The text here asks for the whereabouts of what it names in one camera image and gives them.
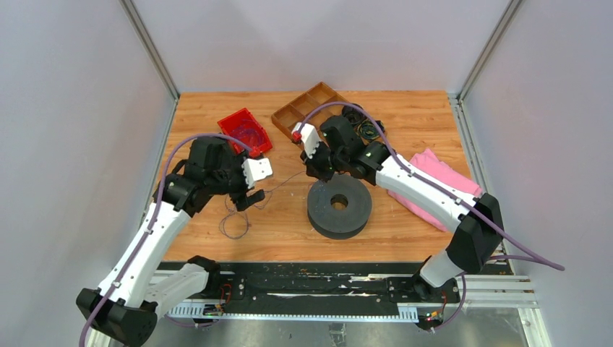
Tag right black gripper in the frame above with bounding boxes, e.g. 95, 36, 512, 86
299, 140, 346, 185

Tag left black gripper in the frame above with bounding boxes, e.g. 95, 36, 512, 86
207, 150, 265, 210

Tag black cable spool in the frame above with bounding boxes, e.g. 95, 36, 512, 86
306, 174, 372, 240

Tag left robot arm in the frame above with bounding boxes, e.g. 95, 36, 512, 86
77, 133, 273, 346

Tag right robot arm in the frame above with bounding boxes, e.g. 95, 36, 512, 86
291, 116, 503, 301

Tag rolled green yellow tie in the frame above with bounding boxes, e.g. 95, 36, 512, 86
355, 119, 385, 143

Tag wooden compartment tray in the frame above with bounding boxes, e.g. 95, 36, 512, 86
271, 82, 348, 139

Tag rolled black tie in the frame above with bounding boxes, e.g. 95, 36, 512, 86
340, 103, 366, 128

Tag red plastic bin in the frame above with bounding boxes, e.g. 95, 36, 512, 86
217, 108, 273, 158

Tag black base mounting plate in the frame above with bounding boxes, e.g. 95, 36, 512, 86
174, 262, 460, 317

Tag pink cloth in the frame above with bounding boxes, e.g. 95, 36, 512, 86
376, 148, 484, 233

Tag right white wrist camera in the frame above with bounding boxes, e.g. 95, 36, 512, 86
291, 122, 321, 159

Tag blue cable in red bin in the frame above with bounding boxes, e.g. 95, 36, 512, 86
232, 121, 267, 152

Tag aluminium frame rail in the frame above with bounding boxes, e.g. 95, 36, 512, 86
119, 0, 181, 103

